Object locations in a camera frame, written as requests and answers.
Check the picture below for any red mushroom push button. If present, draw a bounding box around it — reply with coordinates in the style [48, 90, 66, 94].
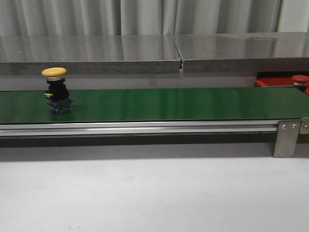
[291, 75, 309, 92]

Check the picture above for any red plastic tray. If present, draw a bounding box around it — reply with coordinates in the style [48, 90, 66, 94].
[255, 71, 309, 95]

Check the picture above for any green conveyor belt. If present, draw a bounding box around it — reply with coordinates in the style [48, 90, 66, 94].
[0, 87, 309, 124]

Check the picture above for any grey stone shelf slab right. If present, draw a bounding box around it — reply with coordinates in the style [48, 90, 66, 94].
[174, 32, 309, 73]

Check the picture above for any grey stone shelf slab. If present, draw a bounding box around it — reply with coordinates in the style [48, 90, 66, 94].
[0, 35, 181, 75]
[174, 32, 309, 73]

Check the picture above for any grey stone shelf slab left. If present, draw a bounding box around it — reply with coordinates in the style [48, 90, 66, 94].
[0, 35, 181, 75]

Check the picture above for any grey curtain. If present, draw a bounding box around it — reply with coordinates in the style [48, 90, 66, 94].
[0, 0, 309, 36]

